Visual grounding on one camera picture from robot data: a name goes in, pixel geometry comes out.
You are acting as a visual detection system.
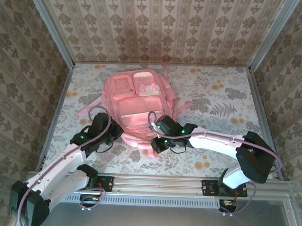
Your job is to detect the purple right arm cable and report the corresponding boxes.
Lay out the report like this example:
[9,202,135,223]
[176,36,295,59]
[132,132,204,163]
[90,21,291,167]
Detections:
[143,111,285,217]

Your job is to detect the thin black left camera cable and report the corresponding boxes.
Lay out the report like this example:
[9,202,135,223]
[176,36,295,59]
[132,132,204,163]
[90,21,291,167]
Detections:
[96,139,115,155]

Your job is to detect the grey metal panel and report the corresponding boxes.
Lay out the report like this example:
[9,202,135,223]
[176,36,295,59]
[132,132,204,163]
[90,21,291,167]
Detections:
[23,199,296,226]

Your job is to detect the thin black camera cable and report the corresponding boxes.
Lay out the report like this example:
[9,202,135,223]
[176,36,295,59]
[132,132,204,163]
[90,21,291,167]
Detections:
[168,144,187,156]
[96,139,115,155]

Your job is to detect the aluminium side rail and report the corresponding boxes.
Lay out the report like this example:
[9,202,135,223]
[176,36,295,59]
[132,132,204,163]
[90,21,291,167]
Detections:
[243,68,289,181]
[35,62,75,173]

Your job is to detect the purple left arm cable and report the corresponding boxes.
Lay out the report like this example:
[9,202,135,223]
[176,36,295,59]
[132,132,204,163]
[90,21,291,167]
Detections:
[15,102,114,226]

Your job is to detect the slotted grey cable duct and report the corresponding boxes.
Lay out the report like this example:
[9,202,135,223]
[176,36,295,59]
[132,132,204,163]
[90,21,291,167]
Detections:
[32,189,222,211]

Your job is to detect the floral tablecloth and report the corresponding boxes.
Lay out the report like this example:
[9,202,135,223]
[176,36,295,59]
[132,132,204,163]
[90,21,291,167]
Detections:
[42,58,279,182]

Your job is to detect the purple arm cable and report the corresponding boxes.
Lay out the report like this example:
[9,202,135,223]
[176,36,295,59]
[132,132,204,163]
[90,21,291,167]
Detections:
[15,102,114,226]
[143,111,285,217]

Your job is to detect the thin black right camera cable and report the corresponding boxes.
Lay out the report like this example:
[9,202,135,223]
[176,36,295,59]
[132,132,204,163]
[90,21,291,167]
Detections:
[168,144,187,156]

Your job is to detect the pink backpack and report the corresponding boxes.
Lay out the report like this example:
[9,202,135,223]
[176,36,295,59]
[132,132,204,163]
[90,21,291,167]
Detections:
[74,62,195,160]

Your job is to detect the aluminium frame post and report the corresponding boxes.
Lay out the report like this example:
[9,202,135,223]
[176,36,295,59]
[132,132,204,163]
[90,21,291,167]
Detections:
[249,0,301,73]
[22,0,78,67]

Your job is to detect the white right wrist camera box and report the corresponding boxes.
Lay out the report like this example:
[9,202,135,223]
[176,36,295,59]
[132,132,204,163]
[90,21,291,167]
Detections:
[149,122,162,135]

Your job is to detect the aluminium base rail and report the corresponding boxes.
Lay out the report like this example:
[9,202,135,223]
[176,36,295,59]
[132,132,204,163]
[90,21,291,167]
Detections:
[26,169,293,201]

